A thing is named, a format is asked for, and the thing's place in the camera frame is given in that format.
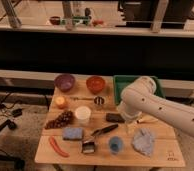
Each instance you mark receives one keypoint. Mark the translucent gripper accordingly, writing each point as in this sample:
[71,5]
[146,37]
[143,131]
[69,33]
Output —
[130,126]

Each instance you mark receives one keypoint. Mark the black handled brush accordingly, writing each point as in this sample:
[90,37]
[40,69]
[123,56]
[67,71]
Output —
[89,145]

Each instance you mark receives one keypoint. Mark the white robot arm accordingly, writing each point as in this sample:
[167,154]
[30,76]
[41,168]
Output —
[139,97]

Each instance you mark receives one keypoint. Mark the green plastic tray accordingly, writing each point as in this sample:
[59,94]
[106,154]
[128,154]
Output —
[121,81]

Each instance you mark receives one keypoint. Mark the yellow banana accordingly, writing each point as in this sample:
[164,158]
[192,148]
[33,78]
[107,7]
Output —
[146,120]

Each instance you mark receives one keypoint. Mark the blue crumpled cloth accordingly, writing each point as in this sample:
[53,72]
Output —
[143,141]

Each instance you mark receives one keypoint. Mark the black sponge block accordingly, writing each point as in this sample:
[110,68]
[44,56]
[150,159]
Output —
[111,117]

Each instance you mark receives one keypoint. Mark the blue cup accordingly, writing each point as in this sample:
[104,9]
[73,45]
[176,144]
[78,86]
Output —
[115,144]

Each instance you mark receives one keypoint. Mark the metal measuring spoon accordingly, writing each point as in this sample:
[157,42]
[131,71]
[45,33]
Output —
[98,100]

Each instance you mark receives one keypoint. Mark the wooden folding table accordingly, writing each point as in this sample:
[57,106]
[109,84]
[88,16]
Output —
[166,151]

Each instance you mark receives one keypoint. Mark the white cup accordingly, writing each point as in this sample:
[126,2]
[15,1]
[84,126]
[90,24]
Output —
[83,114]

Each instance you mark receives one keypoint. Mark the blue sponge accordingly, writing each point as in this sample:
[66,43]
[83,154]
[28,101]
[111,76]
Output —
[72,133]

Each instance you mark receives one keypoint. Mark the bunch of dark grapes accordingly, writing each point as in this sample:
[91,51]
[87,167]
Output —
[62,120]

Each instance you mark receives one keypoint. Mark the red chili pepper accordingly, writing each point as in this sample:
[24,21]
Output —
[56,148]

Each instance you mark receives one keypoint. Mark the orange fruit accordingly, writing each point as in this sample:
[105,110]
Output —
[61,102]

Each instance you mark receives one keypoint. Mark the purple bowl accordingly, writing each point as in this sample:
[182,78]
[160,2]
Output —
[64,82]

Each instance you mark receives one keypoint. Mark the green background object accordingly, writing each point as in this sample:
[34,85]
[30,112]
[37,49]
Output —
[81,20]

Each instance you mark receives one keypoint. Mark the dark red background bowl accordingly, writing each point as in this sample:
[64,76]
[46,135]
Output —
[55,20]

